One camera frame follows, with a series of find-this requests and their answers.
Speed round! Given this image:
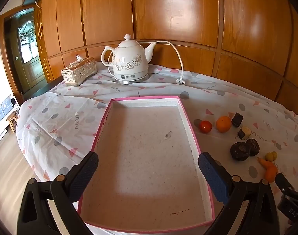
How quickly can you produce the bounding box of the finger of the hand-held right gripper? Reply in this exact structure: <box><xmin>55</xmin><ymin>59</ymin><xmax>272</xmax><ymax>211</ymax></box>
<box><xmin>275</xmin><ymin>173</ymin><xmax>298</xmax><ymax>222</ymax></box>

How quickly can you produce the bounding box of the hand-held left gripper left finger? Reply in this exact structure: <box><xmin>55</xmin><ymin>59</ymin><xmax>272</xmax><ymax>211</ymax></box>
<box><xmin>17</xmin><ymin>151</ymin><xmax>99</xmax><ymax>235</ymax></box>

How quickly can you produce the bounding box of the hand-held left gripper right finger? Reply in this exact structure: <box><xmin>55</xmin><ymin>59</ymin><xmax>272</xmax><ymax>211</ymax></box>
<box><xmin>198</xmin><ymin>152</ymin><xmax>280</xmax><ymax>235</ymax></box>

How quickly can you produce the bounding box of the orange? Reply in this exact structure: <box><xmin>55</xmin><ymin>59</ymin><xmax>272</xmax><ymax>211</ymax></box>
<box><xmin>265</xmin><ymin>165</ymin><xmax>279</xmax><ymax>183</ymax></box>
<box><xmin>216</xmin><ymin>116</ymin><xmax>232</xmax><ymax>133</ymax></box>

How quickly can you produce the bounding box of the dark round fruit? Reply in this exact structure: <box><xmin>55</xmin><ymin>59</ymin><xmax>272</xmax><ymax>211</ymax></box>
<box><xmin>230</xmin><ymin>142</ymin><xmax>250</xmax><ymax>161</ymax></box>
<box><xmin>245</xmin><ymin>138</ymin><xmax>260</xmax><ymax>156</ymax></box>

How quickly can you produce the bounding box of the small yellow gourd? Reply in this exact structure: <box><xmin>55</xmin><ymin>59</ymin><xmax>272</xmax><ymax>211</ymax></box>
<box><xmin>265</xmin><ymin>151</ymin><xmax>278</xmax><ymax>162</ymax></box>

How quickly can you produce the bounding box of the red tomato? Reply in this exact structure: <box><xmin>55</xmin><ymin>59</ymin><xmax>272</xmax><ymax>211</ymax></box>
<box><xmin>199</xmin><ymin>120</ymin><xmax>212</xmax><ymax>134</ymax></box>

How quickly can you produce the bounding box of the pink shallow tray box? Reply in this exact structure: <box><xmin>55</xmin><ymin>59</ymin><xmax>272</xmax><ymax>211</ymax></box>
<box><xmin>77</xmin><ymin>95</ymin><xmax>216</xmax><ymax>234</ymax></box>

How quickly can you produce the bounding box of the dark eggplant piece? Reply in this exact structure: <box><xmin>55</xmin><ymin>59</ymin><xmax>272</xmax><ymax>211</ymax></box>
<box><xmin>238</xmin><ymin>126</ymin><xmax>252</xmax><ymax>141</ymax></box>
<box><xmin>231</xmin><ymin>113</ymin><xmax>244</xmax><ymax>128</ymax></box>

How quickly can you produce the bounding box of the white patterned tablecloth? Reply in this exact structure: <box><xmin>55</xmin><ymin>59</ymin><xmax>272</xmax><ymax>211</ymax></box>
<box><xmin>16</xmin><ymin>64</ymin><xmax>298</xmax><ymax>235</ymax></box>

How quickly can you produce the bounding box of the small wooden stool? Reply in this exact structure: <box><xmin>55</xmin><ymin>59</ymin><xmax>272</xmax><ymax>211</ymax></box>
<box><xmin>6</xmin><ymin>114</ymin><xmax>19</xmax><ymax>134</ymax></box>

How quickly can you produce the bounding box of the black table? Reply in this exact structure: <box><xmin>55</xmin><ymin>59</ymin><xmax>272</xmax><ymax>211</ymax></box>
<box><xmin>24</xmin><ymin>76</ymin><xmax>64</xmax><ymax>101</ymax></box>

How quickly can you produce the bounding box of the bench with blue checked cover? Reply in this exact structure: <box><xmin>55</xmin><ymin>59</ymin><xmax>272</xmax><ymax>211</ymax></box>
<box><xmin>0</xmin><ymin>94</ymin><xmax>20</xmax><ymax>147</ymax></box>

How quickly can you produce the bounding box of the silver ornate tissue box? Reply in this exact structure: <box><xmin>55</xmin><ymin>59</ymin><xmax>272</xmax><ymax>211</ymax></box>
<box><xmin>61</xmin><ymin>54</ymin><xmax>98</xmax><ymax>87</ymax></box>

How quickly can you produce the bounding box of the white floral electric kettle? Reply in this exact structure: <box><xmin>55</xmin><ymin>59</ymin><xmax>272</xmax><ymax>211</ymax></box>
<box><xmin>101</xmin><ymin>34</ymin><xmax>157</xmax><ymax>85</ymax></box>

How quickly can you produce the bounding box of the wooden glass door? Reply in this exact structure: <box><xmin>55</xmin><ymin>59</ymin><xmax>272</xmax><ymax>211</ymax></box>
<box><xmin>4</xmin><ymin>7</ymin><xmax>47</xmax><ymax>96</ymax></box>

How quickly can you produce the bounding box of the white power cord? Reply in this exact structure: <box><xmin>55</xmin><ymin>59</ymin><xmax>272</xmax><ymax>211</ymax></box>
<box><xmin>137</xmin><ymin>40</ymin><xmax>186</xmax><ymax>85</ymax></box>

